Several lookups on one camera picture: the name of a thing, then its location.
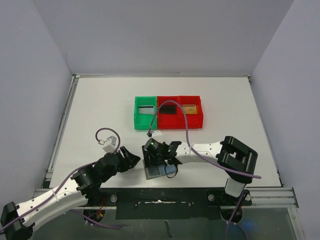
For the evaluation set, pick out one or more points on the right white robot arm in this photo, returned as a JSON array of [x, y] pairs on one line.
[[231, 155]]

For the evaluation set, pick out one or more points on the green plastic bin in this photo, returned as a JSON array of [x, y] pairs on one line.
[[142, 121]]

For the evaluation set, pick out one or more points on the red plastic bin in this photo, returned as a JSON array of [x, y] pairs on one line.
[[195, 121], [167, 121]]

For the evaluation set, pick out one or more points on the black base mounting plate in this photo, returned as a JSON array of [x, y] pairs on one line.
[[211, 203]]

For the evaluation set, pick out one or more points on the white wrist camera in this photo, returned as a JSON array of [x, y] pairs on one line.
[[109, 144], [154, 133]]

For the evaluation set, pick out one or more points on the middle red plastic bin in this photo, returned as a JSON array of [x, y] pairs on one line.
[[167, 121]]

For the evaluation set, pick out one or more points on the aluminium table edge rail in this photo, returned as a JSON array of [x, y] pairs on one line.
[[68, 104]]

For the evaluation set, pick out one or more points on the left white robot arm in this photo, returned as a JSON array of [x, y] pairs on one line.
[[20, 220]]

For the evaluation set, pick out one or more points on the right red plastic bin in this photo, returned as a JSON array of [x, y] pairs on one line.
[[195, 121]]

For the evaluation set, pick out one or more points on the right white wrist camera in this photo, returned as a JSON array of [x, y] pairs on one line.
[[154, 133]]

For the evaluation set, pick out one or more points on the grey card holder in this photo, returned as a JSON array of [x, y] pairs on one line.
[[157, 171]]

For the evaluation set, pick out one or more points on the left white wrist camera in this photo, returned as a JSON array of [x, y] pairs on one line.
[[109, 144]]

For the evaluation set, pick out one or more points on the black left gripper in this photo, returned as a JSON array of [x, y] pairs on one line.
[[130, 160]]

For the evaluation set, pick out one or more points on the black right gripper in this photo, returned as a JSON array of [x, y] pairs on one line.
[[146, 158]]

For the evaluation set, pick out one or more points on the gold credit card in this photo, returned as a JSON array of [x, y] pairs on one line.
[[191, 109]]

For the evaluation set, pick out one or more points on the front aluminium frame rail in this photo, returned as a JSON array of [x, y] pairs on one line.
[[273, 215]]

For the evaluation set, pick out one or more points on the silver VIP card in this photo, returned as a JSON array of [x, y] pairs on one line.
[[146, 109]]

